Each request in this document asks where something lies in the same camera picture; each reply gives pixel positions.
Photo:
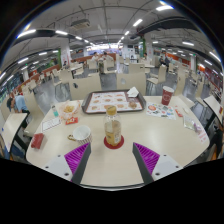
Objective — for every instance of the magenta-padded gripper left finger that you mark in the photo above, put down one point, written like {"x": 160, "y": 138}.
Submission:
{"x": 76, "y": 156}

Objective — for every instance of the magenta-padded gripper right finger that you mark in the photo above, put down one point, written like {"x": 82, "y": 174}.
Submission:
{"x": 146, "y": 156}

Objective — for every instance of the clear bottle with tan cap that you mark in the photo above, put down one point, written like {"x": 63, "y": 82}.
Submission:
{"x": 113, "y": 128}

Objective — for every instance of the flat round red coaster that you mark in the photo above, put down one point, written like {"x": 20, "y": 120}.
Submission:
{"x": 106, "y": 144}

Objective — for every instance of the small red sauce packet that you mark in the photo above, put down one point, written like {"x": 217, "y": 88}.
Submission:
{"x": 71, "y": 120}

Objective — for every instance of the white paper receipt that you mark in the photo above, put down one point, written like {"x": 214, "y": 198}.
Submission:
{"x": 50, "y": 124}

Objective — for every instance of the red box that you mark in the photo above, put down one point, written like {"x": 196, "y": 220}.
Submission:
{"x": 37, "y": 140}

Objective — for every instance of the paper wrapper with fries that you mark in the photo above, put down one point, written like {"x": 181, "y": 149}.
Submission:
{"x": 69, "y": 109}

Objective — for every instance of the colourful printed leaflet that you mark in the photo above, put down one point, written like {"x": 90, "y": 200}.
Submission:
{"x": 160, "y": 110}

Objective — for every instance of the small teal sanitizer bottle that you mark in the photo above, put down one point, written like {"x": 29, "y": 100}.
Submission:
{"x": 55, "y": 111}

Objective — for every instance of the small round bun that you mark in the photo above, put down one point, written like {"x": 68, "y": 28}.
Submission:
{"x": 132, "y": 105}

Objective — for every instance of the clear plastic bag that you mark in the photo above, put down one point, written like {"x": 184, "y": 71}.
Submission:
{"x": 189, "y": 122}

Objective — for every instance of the red sachet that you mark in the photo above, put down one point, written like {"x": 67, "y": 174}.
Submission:
{"x": 179, "y": 112}

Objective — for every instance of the pink printed table sticker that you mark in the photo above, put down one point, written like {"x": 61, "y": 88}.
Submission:
{"x": 202, "y": 136}

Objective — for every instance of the brown food tray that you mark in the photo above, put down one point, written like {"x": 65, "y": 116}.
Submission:
{"x": 100, "y": 101}

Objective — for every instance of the red paper cup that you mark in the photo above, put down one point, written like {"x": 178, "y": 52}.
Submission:
{"x": 167, "y": 95}

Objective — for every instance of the white paper napkin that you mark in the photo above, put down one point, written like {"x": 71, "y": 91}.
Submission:
{"x": 133, "y": 92}

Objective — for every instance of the beige chair with round hole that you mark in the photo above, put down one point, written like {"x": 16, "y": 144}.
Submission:
{"x": 130, "y": 81}
{"x": 83, "y": 87}

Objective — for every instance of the beige neighbouring table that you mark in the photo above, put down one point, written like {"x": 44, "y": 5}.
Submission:
{"x": 11, "y": 126}
{"x": 213, "y": 105}

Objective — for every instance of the person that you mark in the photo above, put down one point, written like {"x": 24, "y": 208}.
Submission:
{"x": 95, "y": 56}
{"x": 220, "y": 138}
{"x": 20, "y": 103}
{"x": 164, "y": 60}
{"x": 106, "y": 56}

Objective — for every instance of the beige chairs group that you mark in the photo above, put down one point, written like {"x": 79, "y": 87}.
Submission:
{"x": 162, "y": 73}

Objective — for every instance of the ceiling air conditioner unit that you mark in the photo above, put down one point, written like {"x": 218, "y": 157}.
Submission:
{"x": 80, "y": 23}

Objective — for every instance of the ceiling lights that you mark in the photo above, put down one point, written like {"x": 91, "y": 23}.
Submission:
{"x": 164, "y": 7}

